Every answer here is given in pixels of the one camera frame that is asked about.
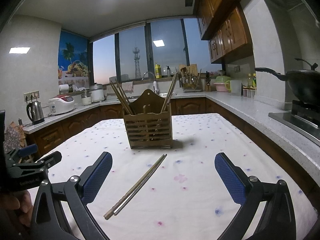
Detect pink green basin stack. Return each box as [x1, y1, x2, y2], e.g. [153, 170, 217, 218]
[214, 76, 231, 93]

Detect steel electric kettle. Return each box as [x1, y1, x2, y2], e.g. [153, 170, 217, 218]
[26, 100, 44, 125]

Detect upper wooden cabinets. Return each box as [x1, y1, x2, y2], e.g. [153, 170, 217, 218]
[194, 0, 253, 64]

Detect white pot with lid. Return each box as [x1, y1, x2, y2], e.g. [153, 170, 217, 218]
[89, 83, 105, 103]

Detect yellow detergent bottle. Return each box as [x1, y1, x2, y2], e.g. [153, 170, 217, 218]
[155, 64, 162, 79]

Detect wooden utensil holder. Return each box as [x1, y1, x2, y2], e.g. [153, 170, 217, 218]
[123, 89, 173, 148]

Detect wall power socket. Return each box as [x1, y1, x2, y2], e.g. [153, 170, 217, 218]
[23, 90, 40, 102]

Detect person's left hand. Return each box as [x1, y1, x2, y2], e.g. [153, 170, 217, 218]
[1, 190, 33, 227]

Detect black wok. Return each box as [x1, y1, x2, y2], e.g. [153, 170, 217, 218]
[255, 58, 319, 105]

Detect white red rice cooker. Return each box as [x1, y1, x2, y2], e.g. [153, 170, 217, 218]
[48, 95, 75, 115]

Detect chrome faucet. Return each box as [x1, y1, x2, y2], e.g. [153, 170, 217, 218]
[141, 71, 160, 95]

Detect fruit beach poster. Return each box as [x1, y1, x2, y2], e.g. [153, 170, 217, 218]
[57, 31, 89, 88]

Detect white plastic jug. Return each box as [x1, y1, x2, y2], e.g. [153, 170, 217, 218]
[225, 80, 242, 96]

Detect dish drying rack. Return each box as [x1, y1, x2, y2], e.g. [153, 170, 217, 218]
[176, 64, 201, 90]

